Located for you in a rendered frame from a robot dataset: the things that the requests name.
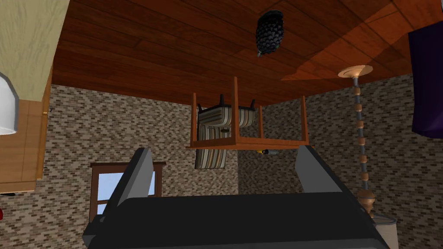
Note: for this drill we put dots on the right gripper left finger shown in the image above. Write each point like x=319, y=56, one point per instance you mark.
x=135, y=180

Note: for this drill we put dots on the striped armchair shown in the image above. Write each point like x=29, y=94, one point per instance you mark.
x=211, y=119

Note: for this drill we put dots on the brown framed window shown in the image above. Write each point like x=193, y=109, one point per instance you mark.
x=107, y=186

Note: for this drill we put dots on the small yellow grey tool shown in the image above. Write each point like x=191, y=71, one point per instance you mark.
x=266, y=151

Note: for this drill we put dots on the floor lamp with beaded pole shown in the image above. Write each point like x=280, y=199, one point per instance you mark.
x=361, y=145

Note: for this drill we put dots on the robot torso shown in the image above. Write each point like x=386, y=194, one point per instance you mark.
x=5, y=107

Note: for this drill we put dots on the light wood cabinet beige top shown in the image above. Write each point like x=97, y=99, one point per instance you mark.
x=27, y=45

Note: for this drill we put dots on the dark purple curtain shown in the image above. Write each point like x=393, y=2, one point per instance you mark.
x=427, y=83

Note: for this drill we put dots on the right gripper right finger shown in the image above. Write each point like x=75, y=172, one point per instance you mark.
x=313, y=174

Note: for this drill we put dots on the brown wooden table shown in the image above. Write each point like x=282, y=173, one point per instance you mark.
x=242, y=141

